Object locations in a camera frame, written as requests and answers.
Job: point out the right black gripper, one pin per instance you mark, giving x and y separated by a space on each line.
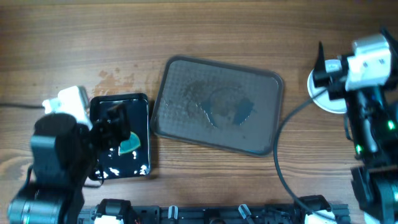
336 82

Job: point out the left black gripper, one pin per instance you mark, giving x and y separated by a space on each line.
112 136

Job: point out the green yellow sponge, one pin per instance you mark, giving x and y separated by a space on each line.
130 145

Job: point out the white plate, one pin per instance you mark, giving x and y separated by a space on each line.
323 101

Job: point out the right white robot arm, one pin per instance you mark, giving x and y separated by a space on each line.
373 123

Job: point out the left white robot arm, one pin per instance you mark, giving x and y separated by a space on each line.
65 153

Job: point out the black water tray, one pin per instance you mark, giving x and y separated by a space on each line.
111 164

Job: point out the brown serving tray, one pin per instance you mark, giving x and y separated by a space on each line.
216 104

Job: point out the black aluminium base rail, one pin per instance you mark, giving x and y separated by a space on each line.
116 211

